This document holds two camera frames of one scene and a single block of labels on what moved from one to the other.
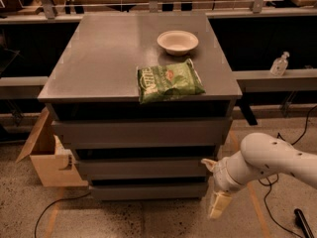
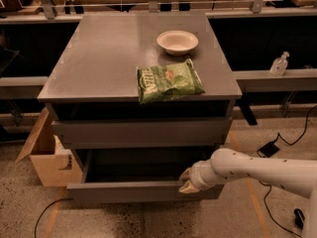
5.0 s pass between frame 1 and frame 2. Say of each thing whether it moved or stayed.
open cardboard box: stayed
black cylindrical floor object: stayed
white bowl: stayed
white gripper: moved
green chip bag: stayed
